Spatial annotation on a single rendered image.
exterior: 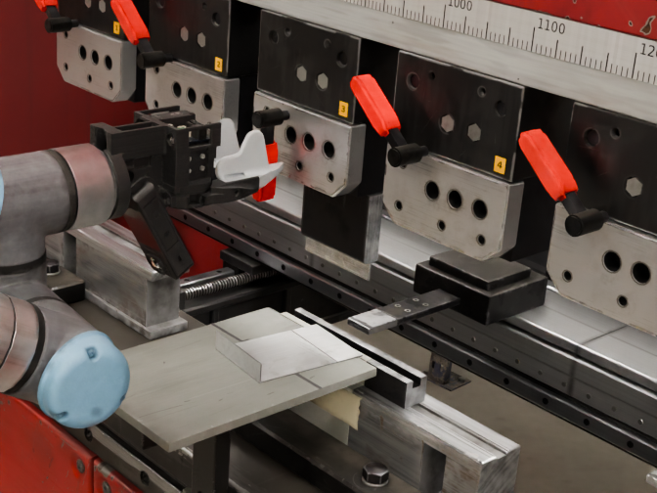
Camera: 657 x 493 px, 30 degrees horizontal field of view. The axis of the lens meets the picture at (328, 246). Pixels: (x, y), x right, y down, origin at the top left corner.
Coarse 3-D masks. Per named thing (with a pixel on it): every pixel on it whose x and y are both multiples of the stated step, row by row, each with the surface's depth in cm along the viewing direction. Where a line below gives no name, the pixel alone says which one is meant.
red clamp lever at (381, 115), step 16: (352, 80) 112; (368, 80) 112; (368, 96) 112; (384, 96) 112; (368, 112) 112; (384, 112) 111; (384, 128) 111; (400, 128) 112; (400, 144) 110; (416, 144) 111; (400, 160) 109; (416, 160) 111
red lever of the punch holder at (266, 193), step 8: (256, 112) 123; (264, 112) 123; (272, 112) 124; (280, 112) 124; (288, 112) 125; (256, 120) 123; (264, 120) 123; (272, 120) 124; (280, 120) 124; (264, 128) 124; (272, 128) 124; (264, 136) 124; (272, 136) 125; (272, 144) 125; (272, 152) 125; (272, 160) 125; (272, 184) 126; (264, 192) 126; (272, 192) 127; (256, 200) 126; (264, 200) 127
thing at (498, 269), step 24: (432, 264) 148; (456, 264) 146; (480, 264) 147; (504, 264) 148; (432, 288) 148; (456, 288) 145; (480, 288) 143; (504, 288) 144; (528, 288) 146; (384, 312) 139; (408, 312) 140; (432, 312) 142; (480, 312) 143; (504, 312) 144
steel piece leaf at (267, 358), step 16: (224, 336) 127; (272, 336) 132; (288, 336) 132; (224, 352) 127; (240, 352) 124; (256, 352) 128; (272, 352) 128; (288, 352) 129; (304, 352) 129; (320, 352) 129; (240, 368) 125; (256, 368) 122; (272, 368) 125; (288, 368) 125; (304, 368) 126
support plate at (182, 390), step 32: (224, 320) 135; (256, 320) 136; (288, 320) 137; (128, 352) 126; (160, 352) 127; (192, 352) 128; (160, 384) 121; (192, 384) 121; (224, 384) 121; (256, 384) 122; (288, 384) 122; (320, 384) 123; (128, 416) 115; (160, 416) 115; (192, 416) 115; (224, 416) 116; (256, 416) 117
